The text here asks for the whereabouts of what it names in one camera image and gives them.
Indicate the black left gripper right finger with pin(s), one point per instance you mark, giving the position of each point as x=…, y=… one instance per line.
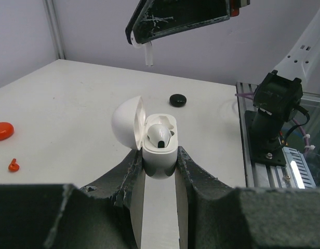
x=212, y=214

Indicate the white slotted cable duct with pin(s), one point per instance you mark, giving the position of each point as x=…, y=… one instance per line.
x=299, y=169

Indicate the orange earbud charging case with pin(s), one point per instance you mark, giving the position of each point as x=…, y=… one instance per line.
x=6, y=130

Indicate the aluminium enclosure frame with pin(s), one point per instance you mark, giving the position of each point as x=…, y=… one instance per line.
x=55, y=29

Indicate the black earbud charging case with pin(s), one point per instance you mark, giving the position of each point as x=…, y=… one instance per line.
x=177, y=100

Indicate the orange earbud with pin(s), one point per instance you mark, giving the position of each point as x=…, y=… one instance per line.
x=13, y=166

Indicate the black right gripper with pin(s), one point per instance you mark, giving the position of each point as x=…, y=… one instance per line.
x=152, y=20

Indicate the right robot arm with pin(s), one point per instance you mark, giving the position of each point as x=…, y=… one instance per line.
x=277, y=99

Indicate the white earbud charging case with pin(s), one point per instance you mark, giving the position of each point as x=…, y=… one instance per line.
x=130, y=126

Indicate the white earbud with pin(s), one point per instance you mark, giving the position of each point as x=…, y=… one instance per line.
x=159, y=135
x=148, y=49

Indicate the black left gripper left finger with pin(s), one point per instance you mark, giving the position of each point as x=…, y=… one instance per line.
x=106, y=213

